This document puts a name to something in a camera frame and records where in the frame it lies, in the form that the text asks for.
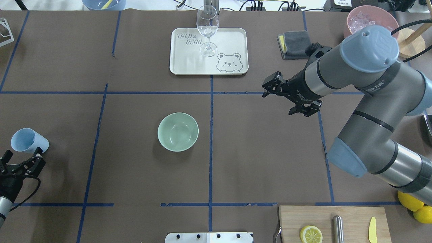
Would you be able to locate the yellow plastic knife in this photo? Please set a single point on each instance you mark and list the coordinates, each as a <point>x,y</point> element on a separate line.
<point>372,231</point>

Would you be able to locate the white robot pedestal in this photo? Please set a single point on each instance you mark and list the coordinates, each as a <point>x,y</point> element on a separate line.
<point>210,237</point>

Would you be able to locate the green ceramic bowl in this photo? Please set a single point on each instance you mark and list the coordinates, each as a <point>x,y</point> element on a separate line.
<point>178,132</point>

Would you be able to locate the wooden cutting board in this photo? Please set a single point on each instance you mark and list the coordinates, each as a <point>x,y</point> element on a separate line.
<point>355,222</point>

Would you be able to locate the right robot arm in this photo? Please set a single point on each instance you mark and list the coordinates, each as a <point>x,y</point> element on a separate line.
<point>368,60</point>

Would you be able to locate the blue bowl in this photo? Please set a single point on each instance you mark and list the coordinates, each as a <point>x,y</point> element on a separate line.
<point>116,5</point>

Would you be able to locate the yellow lemon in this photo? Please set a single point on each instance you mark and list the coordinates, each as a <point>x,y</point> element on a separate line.
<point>423,215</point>
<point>410,202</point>

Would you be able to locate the yellow plastic fork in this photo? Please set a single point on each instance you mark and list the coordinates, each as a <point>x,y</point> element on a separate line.
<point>106,5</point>

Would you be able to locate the half lemon slice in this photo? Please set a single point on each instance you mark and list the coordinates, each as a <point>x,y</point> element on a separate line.
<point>311,234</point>

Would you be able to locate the metal ice scoop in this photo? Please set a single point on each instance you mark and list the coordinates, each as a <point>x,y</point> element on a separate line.
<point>426,128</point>

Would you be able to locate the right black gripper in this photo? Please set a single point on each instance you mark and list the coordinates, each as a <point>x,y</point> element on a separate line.
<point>301,88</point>

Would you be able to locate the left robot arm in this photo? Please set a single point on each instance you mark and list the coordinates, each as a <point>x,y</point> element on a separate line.
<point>6,205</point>

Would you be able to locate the white wire cup rack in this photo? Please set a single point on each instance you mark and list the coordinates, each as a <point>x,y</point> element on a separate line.
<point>6,35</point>

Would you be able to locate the clear wine glass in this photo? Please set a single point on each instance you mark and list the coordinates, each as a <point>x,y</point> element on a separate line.
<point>207,23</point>

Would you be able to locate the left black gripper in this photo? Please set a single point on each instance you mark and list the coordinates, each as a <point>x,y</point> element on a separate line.
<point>10,185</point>

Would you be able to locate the pink bowl with ice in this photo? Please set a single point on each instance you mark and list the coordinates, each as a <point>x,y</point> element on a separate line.
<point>367,15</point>

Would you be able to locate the light blue plastic cup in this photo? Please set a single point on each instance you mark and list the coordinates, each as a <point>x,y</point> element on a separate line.
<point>27,140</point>

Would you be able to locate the wooden cup stand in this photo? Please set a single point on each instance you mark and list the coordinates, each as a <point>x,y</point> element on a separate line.
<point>411,43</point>

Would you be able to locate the grey folded cloth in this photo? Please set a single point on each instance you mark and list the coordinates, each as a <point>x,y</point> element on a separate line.
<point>292,45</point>

